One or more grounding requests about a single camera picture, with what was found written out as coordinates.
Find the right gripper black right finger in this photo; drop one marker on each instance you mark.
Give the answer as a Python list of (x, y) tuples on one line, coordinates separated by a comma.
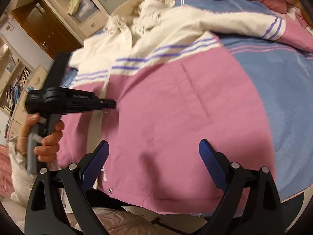
[(250, 203)]

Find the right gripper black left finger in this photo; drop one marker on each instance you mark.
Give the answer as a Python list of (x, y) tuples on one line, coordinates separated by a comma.
[(45, 212)]

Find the cream and pink hooded jacket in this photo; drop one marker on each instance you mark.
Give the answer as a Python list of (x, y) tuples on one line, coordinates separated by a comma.
[(176, 102)]

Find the person's left hand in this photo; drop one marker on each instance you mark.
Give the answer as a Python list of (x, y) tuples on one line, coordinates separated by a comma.
[(48, 147)]

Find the wooden bookshelf with books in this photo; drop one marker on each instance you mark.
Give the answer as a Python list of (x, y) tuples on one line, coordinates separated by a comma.
[(15, 74)]

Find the brown wooden door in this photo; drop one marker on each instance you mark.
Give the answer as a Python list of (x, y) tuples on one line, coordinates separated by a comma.
[(39, 22)]

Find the yellow knitted cloth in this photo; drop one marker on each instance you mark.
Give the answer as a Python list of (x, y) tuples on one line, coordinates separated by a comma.
[(73, 7)]

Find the clear plastic storage box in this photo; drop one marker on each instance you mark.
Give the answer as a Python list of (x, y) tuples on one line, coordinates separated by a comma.
[(85, 10)]

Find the blue striped bed sheet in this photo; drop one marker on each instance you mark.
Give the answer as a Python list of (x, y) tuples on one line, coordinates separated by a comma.
[(281, 90)]

